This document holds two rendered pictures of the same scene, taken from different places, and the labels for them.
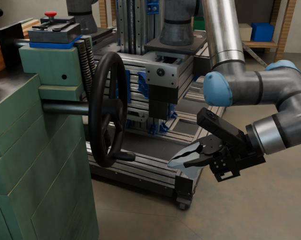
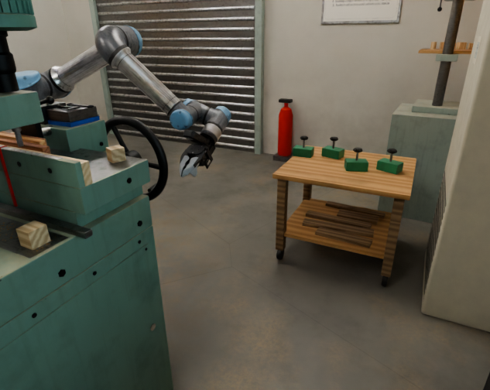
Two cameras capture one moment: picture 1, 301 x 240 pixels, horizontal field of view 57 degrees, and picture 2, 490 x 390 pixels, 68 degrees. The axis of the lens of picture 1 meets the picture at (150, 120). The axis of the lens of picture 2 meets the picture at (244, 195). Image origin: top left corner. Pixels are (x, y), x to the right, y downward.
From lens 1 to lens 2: 1.05 m
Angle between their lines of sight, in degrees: 62
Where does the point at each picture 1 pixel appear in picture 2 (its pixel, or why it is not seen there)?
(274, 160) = not seen: hidden behind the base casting
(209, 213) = not seen: hidden behind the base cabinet
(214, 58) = (169, 104)
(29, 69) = (75, 146)
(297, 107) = (215, 114)
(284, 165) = not seen: hidden behind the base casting
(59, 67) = (97, 136)
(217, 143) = (198, 147)
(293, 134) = (222, 125)
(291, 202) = (167, 230)
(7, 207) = (151, 239)
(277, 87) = (200, 110)
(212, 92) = (186, 118)
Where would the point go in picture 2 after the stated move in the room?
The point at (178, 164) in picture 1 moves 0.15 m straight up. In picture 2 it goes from (190, 168) to (187, 127)
